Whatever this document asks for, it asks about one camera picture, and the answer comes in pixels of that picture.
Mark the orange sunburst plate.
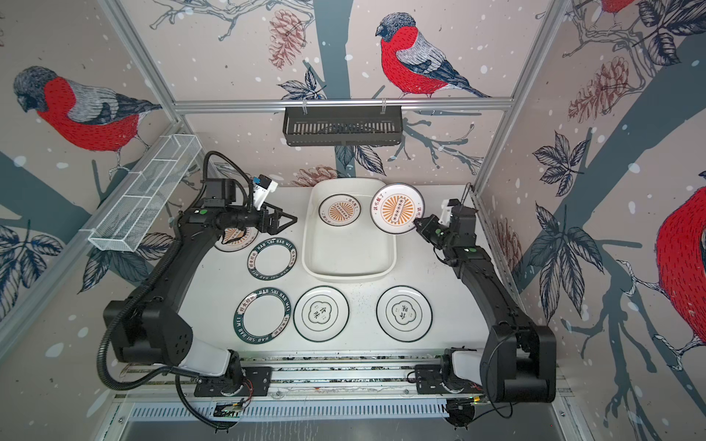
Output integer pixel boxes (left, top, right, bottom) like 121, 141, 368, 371
318, 194, 361, 227
370, 183, 426, 235
214, 227, 259, 253

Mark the white flower plate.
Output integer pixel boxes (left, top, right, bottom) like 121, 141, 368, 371
293, 286, 350, 343
376, 286, 433, 343

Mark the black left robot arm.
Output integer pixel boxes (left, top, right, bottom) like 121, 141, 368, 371
96, 203, 298, 391

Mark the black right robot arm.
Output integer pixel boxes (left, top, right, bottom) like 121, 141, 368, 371
414, 215, 556, 402

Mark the white plastic bin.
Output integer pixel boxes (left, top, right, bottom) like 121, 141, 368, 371
302, 178, 397, 283

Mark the green rim plate upper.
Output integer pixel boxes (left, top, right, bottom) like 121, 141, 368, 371
247, 237, 298, 281

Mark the green rim plate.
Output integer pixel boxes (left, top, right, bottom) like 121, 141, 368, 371
233, 287, 292, 345
247, 237, 298, 281

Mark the green rim plate lower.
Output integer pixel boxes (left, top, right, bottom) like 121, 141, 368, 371
233, 287, 292, 345

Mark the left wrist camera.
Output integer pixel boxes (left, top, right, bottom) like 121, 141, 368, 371
252, 175, 279, 209

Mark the black hanging wire basket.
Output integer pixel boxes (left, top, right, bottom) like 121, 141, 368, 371
282, 106, 404, 147

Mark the horizontal aluminium frame bar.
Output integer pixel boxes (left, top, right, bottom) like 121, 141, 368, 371
172, 97, 514, 115

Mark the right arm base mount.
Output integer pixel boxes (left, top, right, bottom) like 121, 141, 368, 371
408, 365, 485, 395

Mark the white mesh wall shelf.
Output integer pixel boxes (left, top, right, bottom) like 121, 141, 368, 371
88, 134, 202, 252

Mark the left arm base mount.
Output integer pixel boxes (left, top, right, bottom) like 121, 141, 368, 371
194, 367, 273, 398

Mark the black cable right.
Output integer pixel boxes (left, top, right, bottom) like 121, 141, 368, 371
468, 385, 517, 423

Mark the black corrugated cable left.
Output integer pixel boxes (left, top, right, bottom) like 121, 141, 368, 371
96, 151, 255, 431

